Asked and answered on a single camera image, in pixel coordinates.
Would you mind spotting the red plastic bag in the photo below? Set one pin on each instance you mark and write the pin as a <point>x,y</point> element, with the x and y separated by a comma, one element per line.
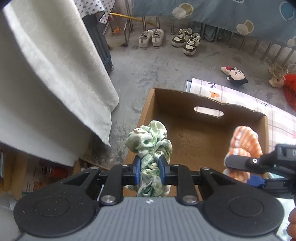
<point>290,89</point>

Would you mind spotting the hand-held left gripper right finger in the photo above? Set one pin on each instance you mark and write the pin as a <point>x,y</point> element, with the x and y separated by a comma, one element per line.
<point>161,170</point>

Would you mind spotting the checked floral tablecloth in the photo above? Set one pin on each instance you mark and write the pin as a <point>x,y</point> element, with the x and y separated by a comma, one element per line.
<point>277,115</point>

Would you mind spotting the star print cloth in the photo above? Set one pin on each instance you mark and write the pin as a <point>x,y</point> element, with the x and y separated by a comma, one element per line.
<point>90,7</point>

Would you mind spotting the dark grey cabinet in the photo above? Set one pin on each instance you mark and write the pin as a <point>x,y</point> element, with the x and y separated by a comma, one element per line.
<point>99,44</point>

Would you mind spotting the black haired plush doll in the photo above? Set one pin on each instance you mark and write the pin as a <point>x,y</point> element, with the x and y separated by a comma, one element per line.
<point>235,75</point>

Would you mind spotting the red gas canister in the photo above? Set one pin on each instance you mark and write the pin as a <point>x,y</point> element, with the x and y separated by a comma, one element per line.
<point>55,172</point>

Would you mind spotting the white textured cloth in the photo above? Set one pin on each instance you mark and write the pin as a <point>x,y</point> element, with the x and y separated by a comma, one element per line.
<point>46,81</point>

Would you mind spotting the brown cardboard box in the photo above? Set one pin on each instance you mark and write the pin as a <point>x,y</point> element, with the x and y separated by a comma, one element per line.
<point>185,136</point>

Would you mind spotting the printed cardboard carton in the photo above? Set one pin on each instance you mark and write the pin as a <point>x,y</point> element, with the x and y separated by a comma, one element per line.
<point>32,176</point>

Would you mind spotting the small orange object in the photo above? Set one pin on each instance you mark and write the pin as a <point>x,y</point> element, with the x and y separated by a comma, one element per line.
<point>117,30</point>

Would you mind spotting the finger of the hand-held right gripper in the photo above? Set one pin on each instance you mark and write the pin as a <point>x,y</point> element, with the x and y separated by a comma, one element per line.
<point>238,162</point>
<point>256,181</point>

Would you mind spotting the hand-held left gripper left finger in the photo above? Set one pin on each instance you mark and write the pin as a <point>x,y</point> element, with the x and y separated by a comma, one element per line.
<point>137,170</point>

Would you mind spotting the yellow broom stick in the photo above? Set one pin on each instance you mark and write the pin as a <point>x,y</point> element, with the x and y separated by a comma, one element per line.
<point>129,18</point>

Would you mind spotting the person's right hand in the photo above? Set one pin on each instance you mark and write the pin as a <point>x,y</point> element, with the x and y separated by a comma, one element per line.
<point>291,222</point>

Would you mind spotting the green white scrunchie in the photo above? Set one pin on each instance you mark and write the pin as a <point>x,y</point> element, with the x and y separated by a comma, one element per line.
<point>148,141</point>

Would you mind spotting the blue bedsheet with circles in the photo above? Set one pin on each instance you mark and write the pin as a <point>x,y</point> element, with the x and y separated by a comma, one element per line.
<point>219,14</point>

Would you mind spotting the beige woven slipper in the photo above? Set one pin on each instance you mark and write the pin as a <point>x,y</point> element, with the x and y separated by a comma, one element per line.
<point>278,70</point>
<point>276,83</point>

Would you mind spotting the orange striped scrunchie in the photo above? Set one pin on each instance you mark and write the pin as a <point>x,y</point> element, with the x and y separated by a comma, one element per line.
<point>242,141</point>

